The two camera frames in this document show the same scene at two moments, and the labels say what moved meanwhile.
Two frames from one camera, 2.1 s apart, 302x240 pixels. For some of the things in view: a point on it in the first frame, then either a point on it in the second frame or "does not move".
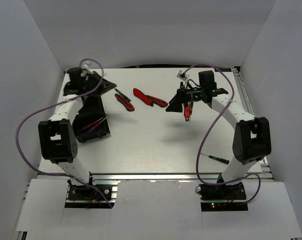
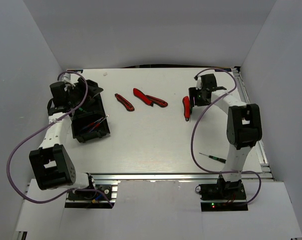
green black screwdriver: (122, 95) to (94, 112)
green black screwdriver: (191, 109) does not move
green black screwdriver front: (218, 159) does not move
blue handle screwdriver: (97, 124) does not move
